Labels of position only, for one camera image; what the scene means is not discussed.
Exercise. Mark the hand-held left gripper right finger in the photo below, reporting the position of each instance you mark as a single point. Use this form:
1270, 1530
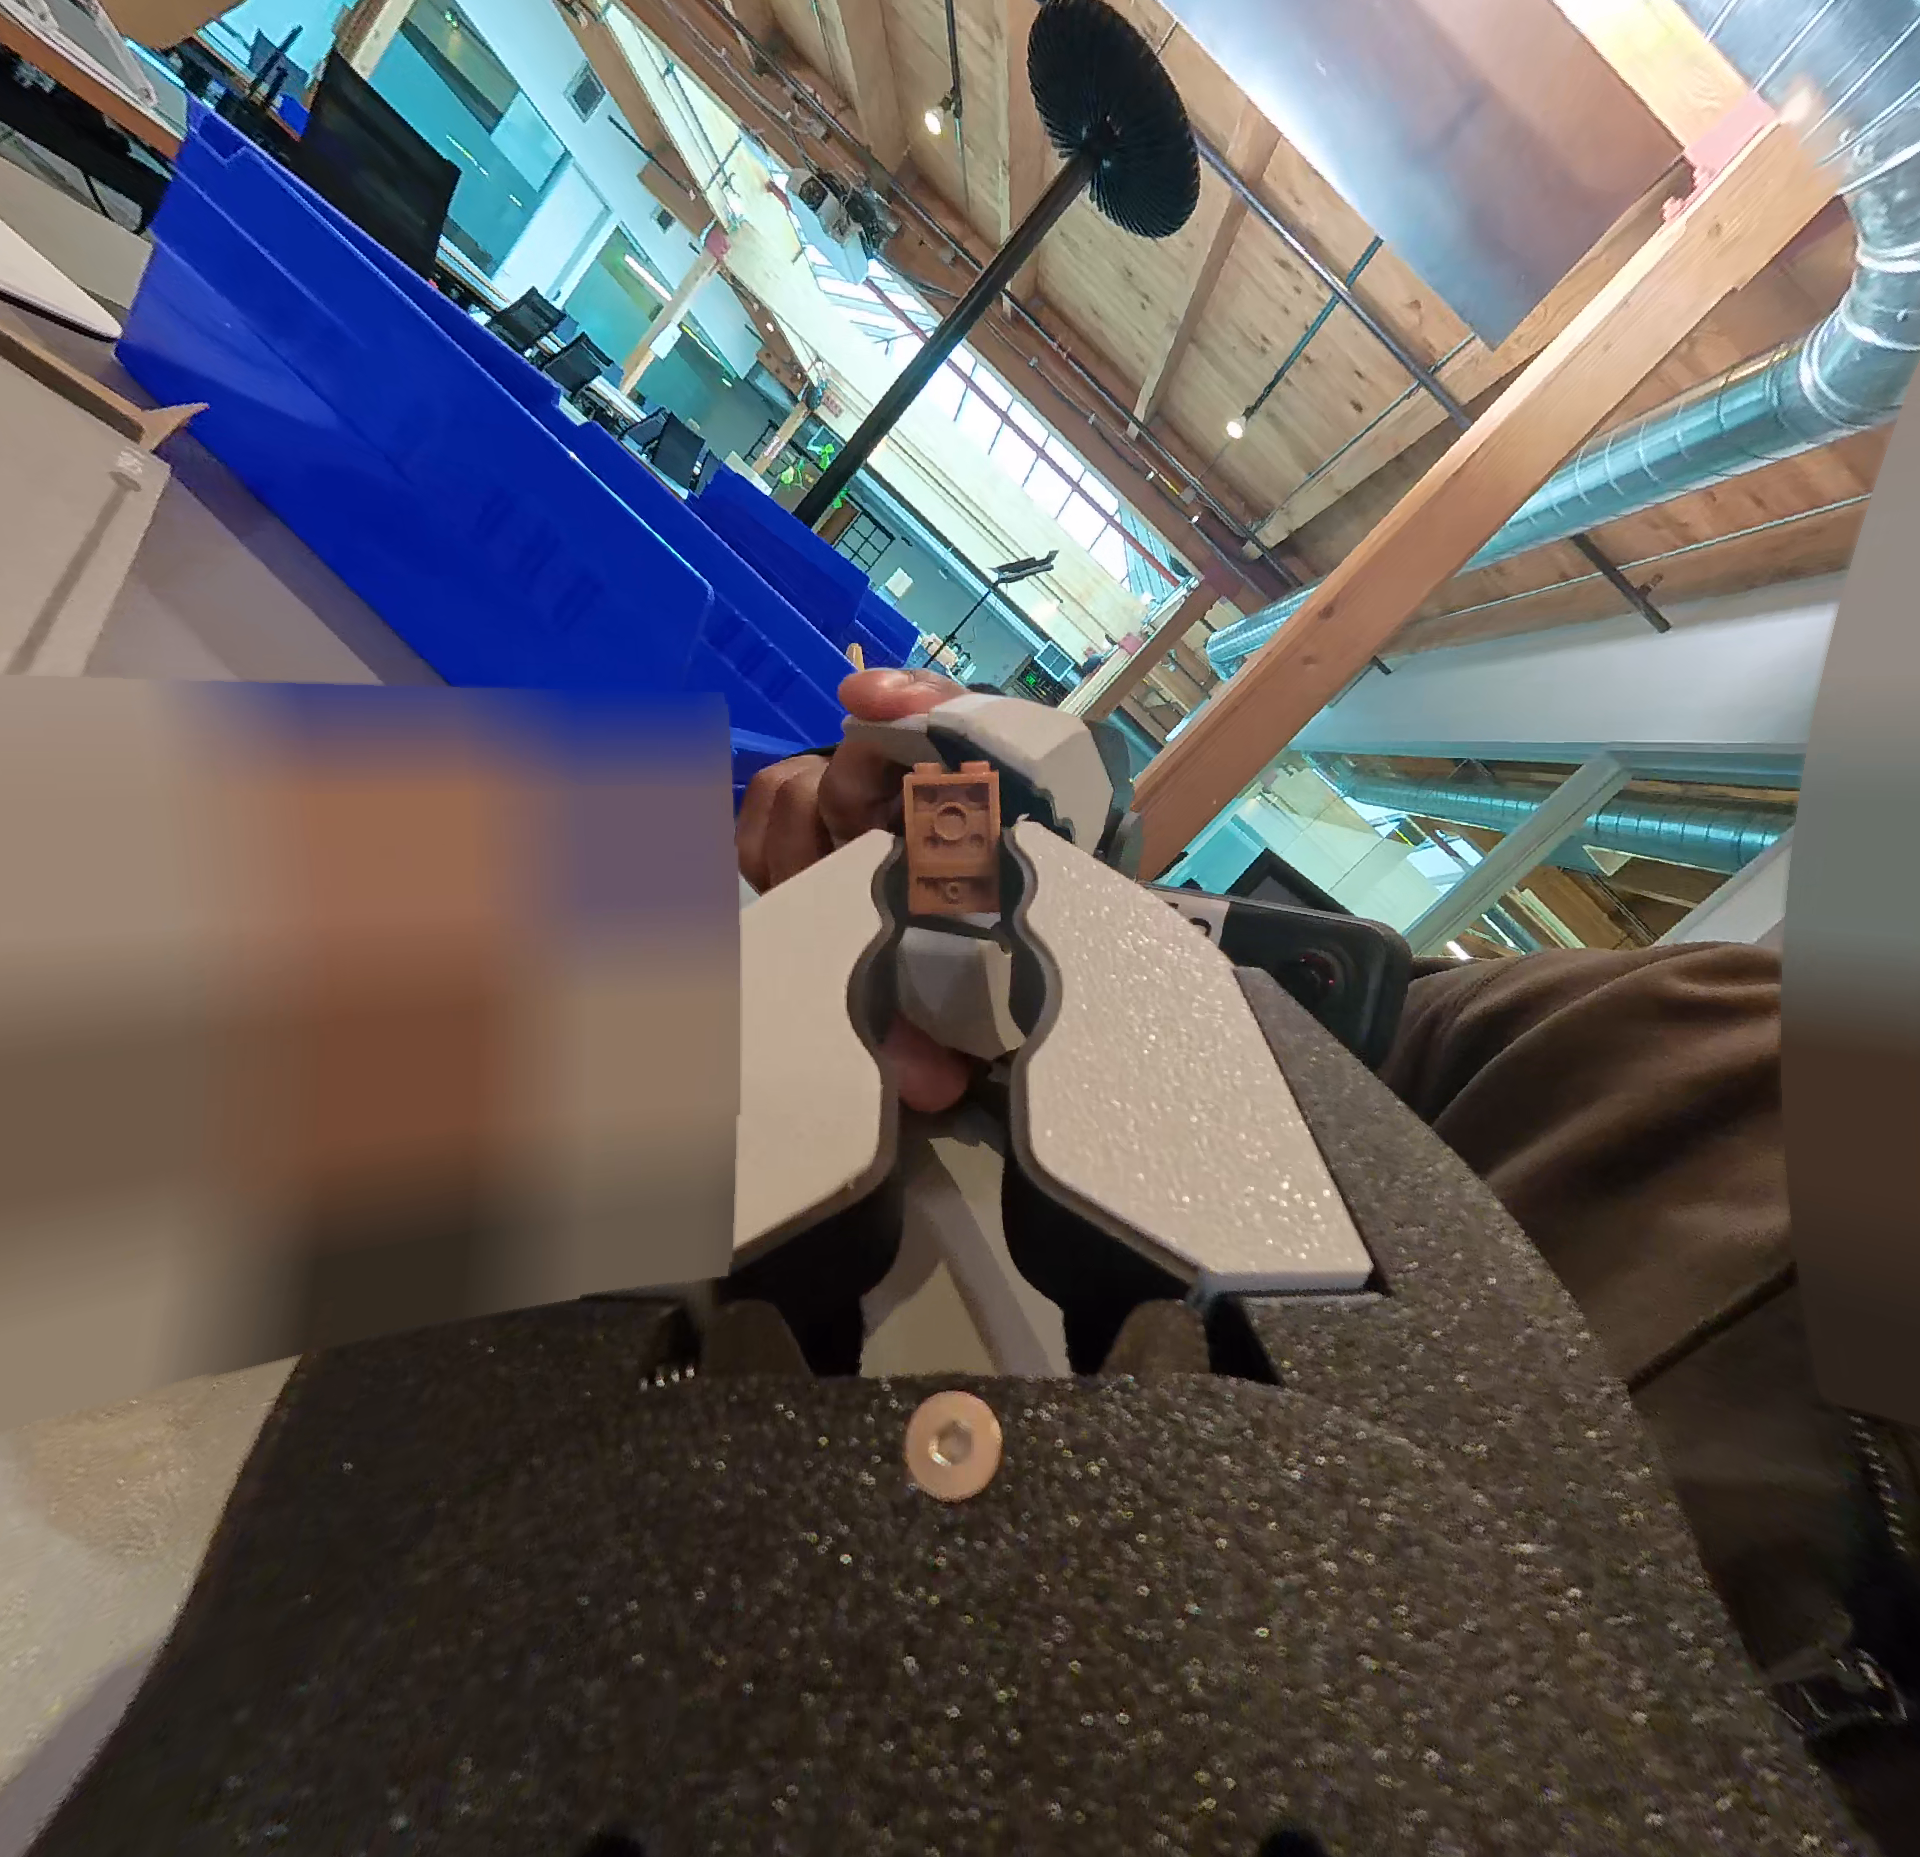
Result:
1187, 1124

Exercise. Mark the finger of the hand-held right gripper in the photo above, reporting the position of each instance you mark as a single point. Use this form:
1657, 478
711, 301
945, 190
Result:
1037, 755
962, 990

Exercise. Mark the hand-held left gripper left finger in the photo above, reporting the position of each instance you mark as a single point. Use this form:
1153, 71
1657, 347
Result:
813, 1078

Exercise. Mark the small brown plate brick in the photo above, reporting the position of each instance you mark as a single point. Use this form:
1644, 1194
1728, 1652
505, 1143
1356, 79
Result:
955, 838

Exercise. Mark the blue plastic bin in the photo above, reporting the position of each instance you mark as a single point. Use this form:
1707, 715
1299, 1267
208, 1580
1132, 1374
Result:
451, 448

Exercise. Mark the stack of blue bins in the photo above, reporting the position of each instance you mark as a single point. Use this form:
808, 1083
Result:
813, 554

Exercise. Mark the wooden ceiling beam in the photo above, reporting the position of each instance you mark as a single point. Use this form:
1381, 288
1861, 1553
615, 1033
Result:
1472, 478

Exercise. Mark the black pole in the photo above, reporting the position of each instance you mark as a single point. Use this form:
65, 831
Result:
1112, 102

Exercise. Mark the black computer monitor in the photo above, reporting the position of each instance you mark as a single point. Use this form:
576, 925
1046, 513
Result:
377, 153

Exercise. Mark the silver ventilation duct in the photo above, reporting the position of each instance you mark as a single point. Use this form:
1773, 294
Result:
1801, 387

